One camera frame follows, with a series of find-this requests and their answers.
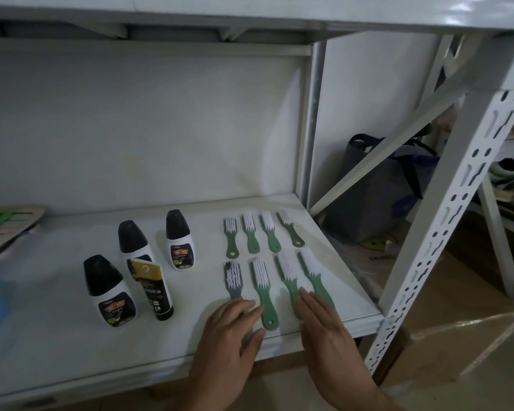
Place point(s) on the brown cardboard box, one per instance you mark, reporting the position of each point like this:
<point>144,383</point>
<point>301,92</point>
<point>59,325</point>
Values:
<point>368,261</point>

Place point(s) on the person's left thumb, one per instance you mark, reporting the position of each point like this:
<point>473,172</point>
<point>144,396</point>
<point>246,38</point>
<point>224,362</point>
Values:
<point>252,344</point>

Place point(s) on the white metal shelf rack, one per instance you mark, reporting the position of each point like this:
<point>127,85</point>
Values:
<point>494,235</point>
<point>456,205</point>

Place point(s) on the person's left forearm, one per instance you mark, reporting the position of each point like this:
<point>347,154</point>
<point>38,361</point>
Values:
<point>205,395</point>

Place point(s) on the person's right fingers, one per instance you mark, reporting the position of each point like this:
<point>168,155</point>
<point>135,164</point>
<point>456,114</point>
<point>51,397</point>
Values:
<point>315,310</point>

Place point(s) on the person's left hand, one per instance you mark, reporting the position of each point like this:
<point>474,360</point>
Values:
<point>225,350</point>

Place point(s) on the black tube gold label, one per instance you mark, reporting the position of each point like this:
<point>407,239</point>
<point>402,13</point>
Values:
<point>156,291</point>

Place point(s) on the white and green shoe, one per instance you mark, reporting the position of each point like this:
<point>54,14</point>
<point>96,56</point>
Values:
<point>507,169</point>

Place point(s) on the large white bottle black cap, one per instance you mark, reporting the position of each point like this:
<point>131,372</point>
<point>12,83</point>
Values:
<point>111,295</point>

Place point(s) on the person's right hand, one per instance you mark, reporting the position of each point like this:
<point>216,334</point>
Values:
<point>325,342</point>

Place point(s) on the person's right forearm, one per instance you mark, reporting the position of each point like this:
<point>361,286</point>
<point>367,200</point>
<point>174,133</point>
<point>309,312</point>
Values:
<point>364,398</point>

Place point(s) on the plastic wrapped cardboard box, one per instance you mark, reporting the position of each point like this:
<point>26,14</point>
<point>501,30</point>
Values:
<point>449,321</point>

